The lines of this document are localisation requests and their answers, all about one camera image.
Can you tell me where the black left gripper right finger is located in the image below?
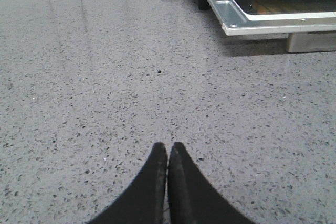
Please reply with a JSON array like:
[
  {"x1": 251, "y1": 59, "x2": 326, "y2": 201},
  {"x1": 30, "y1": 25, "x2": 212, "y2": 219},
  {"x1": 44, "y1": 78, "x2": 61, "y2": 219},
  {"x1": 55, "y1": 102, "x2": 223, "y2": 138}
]
[{"x1": 167, "y1": 142, "x2": 252, "y2": 223}]

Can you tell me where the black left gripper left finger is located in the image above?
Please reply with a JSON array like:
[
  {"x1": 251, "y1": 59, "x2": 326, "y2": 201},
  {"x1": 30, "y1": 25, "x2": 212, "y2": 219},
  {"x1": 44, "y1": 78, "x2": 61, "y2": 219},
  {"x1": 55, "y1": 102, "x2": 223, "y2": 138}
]
[{"x1": 90, "y1": 142, "x2": 167, "y2": 224}]

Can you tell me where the oven glass door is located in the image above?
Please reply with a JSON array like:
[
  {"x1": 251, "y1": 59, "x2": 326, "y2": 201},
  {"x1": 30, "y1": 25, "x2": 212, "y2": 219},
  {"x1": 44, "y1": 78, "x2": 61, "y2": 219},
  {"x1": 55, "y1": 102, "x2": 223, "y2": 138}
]
[{"x1": 207, "y1": 0, "x2": 335, "y2": 36}]

